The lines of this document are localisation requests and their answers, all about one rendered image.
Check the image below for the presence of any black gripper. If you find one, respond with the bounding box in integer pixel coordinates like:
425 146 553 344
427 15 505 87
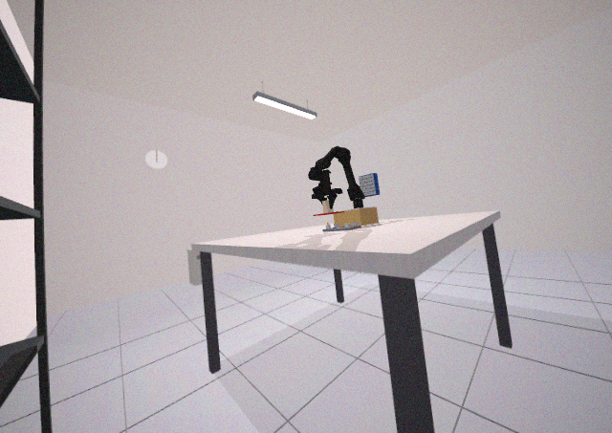
312 181 342 209

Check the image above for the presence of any red board with square handle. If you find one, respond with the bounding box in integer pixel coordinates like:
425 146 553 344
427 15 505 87
314 200 344 216

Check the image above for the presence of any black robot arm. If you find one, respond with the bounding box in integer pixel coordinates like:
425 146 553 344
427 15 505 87
308 146 365 208

